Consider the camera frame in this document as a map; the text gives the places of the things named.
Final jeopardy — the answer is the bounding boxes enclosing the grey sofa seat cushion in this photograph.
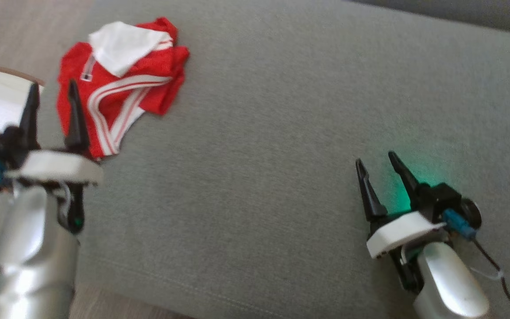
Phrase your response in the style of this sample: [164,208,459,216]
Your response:
[38,0,510,319]

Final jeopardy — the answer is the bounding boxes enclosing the red shorts with white stripes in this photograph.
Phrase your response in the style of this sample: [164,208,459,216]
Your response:
[56,17,190,160]

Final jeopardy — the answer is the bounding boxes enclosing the grey sofa back cushion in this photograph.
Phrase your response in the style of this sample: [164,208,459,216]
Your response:
[348,0,510,37]

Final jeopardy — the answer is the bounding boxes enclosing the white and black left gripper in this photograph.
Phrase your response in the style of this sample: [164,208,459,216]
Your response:
[5,79,104,235]

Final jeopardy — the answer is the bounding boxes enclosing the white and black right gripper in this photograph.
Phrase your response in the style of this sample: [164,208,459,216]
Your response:
[355,151,447,294]

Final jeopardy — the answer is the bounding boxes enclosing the white cable tie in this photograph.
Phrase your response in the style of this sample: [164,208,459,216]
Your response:
[468,265,504,281]

